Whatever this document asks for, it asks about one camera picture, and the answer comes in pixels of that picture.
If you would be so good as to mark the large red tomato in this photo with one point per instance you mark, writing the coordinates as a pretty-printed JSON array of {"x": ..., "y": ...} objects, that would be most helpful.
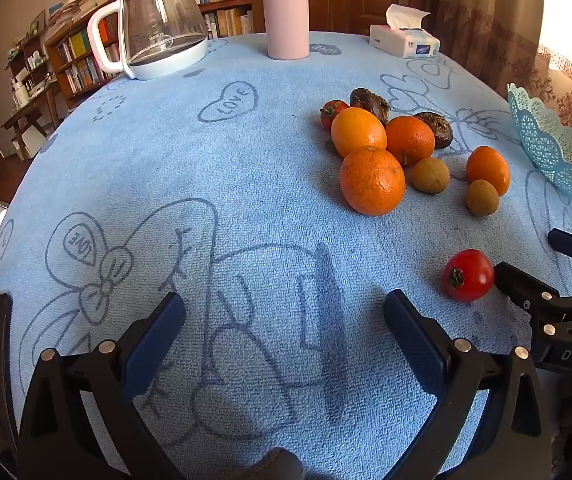
[{"x": 471, "y": 275}]

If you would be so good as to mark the wooden desk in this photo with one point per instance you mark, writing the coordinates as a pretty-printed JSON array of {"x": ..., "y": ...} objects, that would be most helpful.
[{"x": 31, "y": 110}]

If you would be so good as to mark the brown longan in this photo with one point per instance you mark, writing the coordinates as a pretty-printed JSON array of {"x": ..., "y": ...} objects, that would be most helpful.
[
  {"x": 482, "y": 198},
  {"x": 430, "y": 175}
]

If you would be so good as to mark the tissue pack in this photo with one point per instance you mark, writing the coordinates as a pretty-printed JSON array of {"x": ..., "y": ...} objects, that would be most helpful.
[{"x": 406, "y": 40}]

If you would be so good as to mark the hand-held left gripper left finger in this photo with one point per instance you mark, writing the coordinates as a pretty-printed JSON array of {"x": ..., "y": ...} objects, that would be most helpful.
[{"x": 158, "y": 340}]

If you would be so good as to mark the light blue lattice basket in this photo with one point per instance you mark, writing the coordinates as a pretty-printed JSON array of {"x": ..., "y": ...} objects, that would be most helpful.
[{"x": 551, "y": 145}]

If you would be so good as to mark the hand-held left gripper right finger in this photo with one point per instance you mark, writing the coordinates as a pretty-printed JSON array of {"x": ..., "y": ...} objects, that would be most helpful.
[{"x": 413, "y": 340}]

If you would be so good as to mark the orange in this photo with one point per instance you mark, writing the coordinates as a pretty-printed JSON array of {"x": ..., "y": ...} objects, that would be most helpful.
[
  {"x": 358, "y": 130},
  {"x": 372, "y": 182},
  {"x": 488, "y": 170},
  {"x": 411, "y": 140}
]

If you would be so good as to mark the pink thermos bottle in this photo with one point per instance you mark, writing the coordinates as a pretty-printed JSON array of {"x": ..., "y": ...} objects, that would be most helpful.
[{"x": 286, "y": 10}]

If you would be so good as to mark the person's left hand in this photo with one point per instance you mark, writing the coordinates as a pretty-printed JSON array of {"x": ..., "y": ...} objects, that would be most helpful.
[{"x": 278, "y": 465}]

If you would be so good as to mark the small red tomato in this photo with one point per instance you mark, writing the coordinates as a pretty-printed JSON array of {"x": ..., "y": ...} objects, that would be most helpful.
[{"x": 332, "y": 114}]

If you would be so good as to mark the beige patterned curtain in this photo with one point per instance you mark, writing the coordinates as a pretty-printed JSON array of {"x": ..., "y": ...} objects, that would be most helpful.
[{"x": 491, "y": 35}]

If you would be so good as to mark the dark passion fruit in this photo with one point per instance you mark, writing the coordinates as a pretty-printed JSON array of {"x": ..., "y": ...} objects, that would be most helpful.
[
  {"x": 370, "y": 102},
  {"x": 436, "y": 130}
]

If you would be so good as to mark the small wooden shelf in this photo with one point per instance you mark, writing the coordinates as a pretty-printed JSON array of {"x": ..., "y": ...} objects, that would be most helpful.
[{"x": 28, "y": 67}]

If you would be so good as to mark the wooden bookshelf with books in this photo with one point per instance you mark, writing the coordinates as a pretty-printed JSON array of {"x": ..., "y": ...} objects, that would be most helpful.
[{"x": 81, "y": 60}]

